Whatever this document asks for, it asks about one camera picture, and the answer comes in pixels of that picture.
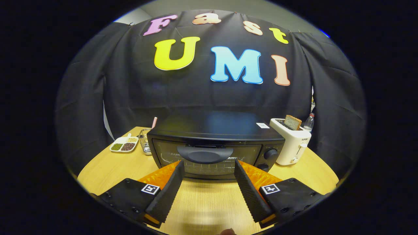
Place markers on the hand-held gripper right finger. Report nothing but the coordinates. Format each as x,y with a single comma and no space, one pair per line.
249,195

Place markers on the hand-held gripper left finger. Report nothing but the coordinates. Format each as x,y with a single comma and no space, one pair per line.
169,195

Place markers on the black toaster oven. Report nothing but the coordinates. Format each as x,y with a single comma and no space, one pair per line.
212,127

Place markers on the white toaster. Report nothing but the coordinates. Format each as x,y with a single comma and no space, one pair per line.
290,147

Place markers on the white divided bean dish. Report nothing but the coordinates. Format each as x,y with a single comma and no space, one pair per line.
124,145

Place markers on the pink striped straw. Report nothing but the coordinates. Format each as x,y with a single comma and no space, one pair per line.
154,122

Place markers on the brown bread slice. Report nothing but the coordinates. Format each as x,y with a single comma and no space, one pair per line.
293,123

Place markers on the clear water bottle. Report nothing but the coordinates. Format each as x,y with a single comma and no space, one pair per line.
309,123

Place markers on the black backdrop cloth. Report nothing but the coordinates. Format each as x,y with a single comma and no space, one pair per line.
130,98

